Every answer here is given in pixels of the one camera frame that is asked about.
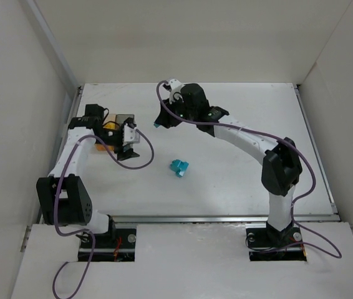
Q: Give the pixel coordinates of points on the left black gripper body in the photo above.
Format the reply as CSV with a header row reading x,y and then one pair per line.
x,y
121,148

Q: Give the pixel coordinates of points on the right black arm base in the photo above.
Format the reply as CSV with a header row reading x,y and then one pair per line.
x,y
266,245

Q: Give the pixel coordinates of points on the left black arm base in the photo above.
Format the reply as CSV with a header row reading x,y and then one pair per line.
x,y
116,245

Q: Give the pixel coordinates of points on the aluminium frame rail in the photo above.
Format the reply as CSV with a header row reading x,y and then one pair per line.
x,y
222,183

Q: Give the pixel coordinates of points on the grey transparent container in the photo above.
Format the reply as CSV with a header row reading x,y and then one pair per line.
x,y
123,118

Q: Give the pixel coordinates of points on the yellow round lego with sticker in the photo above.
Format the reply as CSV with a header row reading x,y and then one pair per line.
x,y
111,125

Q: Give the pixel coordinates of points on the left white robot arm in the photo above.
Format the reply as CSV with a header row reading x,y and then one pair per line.
x,y
62,195

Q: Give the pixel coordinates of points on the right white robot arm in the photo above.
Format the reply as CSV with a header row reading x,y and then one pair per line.
x,y
281,167

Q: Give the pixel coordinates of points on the orange transparent container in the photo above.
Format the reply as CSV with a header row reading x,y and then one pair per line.
x,y
105,135

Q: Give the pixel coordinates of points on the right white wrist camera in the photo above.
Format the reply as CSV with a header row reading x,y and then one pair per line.
x,y
174,87

